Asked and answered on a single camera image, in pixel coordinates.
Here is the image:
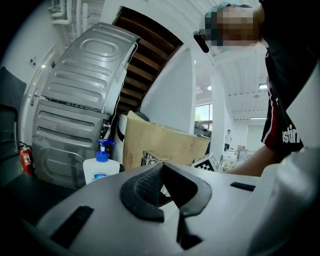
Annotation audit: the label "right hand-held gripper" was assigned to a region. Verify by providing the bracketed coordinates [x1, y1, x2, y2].
[191, 152, 221, 173]

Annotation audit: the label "person's black shirt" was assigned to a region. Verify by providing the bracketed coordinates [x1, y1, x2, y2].
[258, 0, 320, 154]

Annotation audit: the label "brown wooden staircase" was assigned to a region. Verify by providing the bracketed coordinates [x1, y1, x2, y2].
[111, 5, 185, 116]

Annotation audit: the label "white soap bottle blue pump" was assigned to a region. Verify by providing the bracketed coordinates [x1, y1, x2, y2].
[82, 138, 121, 186]

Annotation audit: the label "glass window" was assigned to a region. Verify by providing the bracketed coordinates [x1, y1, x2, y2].
[194, 103, 214, 132]

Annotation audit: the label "red fire extinguisher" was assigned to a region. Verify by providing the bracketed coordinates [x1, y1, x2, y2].
[16, 140, 35, 177]

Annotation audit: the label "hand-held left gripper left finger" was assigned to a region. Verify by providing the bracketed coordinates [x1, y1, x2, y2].
[22, 161, 187, 256]

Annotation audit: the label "dark grey cabinet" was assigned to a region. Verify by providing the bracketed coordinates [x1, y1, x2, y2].
[0, 65, 28, 161]

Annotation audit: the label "person's right forearm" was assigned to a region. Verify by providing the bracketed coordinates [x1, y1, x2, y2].
[224, 144, 285, 178]

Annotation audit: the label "black head-worn camera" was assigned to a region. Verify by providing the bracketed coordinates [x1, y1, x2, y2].
[192, 29, 210, 54]

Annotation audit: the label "white plastic canister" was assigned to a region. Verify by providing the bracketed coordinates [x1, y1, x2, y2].
[115, 113, 129, 166]

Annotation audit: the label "white wall pipes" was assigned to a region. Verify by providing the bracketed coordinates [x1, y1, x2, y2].
[50, 0, 89, 46]

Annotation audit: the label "person's head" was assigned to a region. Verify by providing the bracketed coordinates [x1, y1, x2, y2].
[204, 1, 266, 49]

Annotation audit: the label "large cardboard box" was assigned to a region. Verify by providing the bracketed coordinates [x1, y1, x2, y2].
[122, 110, 212, 172]

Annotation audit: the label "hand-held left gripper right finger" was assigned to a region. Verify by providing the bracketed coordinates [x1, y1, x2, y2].
[164, 161, 270, 256]

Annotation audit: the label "grey metal washing machine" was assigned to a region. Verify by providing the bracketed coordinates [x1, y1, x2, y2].
[20, 21, 142, 190]

